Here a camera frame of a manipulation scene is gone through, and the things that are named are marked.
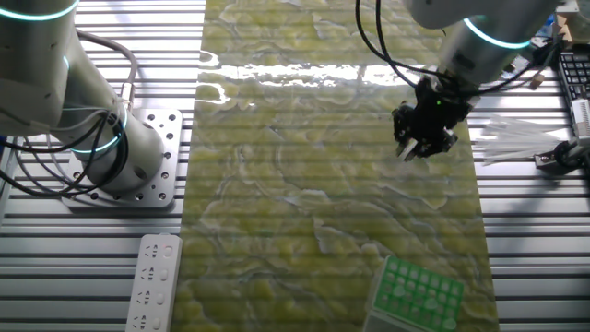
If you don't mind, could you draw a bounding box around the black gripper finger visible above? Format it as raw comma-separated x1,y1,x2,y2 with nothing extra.
416,129,459,160
391,102,419,163

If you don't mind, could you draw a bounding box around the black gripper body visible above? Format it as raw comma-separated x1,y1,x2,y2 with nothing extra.
413,73,473,140

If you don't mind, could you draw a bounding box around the clear pipette tip pile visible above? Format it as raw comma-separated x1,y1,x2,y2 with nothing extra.
469,113,572,168

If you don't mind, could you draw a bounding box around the green pipette tip holder box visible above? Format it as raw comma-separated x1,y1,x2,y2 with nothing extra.
360,254,466,332

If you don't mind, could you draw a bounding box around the green marble pattern mat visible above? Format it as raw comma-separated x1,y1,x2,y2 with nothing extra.
170,0,502,332

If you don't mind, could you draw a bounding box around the black keyboard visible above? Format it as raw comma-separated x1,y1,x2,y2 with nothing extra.
556,49,590,106

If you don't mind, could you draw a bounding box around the tan cardboard box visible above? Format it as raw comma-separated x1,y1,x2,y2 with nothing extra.
550,2,583,47

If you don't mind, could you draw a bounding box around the white power strip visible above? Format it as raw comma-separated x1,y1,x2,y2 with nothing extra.
124,232,184,332

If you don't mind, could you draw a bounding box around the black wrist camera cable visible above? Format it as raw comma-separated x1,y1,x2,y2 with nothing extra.
373,0,568,93

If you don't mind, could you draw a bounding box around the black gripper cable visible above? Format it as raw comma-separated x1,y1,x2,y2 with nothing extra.
353,0,462,91

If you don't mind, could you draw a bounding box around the black camera clamp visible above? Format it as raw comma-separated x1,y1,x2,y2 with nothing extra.
533,137,590,175

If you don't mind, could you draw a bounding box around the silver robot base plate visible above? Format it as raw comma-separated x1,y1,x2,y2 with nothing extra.
58,107,184,212

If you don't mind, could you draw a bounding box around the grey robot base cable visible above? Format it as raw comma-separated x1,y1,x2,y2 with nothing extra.
76,28,139,114

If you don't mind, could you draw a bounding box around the black base cable bundle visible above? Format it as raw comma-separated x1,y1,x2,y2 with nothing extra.
0,109,131,200

